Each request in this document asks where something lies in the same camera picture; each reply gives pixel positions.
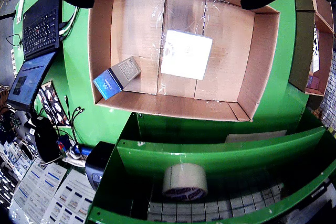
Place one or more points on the tall white product box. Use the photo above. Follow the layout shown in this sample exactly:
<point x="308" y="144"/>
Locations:
<point x="186" y="54"/>

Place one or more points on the cardboard box with olive flap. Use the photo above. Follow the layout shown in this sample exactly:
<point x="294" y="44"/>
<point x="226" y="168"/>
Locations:
<point x="302" y="51"/>

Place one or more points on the large shallow cardboard tray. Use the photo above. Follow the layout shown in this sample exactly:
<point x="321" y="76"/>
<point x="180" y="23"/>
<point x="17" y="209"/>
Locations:
<point x="231" y="51"/>

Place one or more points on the blue box with W print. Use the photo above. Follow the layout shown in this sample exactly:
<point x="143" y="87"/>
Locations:
<point x="116" y="77"/>

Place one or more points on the pink product box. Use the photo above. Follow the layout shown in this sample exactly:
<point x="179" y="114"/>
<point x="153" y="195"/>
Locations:
<point x="312" y="81"/>

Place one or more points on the grey cardboard sheet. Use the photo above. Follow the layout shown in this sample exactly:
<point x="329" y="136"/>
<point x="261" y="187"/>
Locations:
<point x="254" y="136"/>

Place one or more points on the blue cylindrical item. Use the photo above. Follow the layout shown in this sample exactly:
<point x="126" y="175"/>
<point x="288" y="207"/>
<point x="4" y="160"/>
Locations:
<point x="83" y="150"/>

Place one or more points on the black laptop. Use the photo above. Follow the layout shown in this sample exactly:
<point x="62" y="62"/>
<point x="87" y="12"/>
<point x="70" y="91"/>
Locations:
<point x="39" y="30"/>

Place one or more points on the white paper strip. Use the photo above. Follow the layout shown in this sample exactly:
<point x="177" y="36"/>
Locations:
<point x="20" y="9"/>

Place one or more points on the photo sheet with round items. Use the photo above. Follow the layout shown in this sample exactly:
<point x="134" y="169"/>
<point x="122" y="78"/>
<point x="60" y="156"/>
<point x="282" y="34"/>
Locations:
<point x="52" y="101"/>

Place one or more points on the black round device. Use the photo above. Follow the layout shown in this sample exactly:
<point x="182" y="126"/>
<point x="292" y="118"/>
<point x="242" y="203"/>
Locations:
<point x="46" y="143"/>

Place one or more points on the printed brochure sheet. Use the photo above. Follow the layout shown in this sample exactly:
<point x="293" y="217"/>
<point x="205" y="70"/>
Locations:
<point x="35" y="191"/>
<point x="73" y="199"/>

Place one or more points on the clear packing tape roll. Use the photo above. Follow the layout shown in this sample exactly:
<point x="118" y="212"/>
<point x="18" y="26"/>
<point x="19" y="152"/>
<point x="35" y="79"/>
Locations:
<point x="185" y="178"/>

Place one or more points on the white grid sheet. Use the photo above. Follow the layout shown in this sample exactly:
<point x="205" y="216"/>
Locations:
<point x="183" y="211"/>

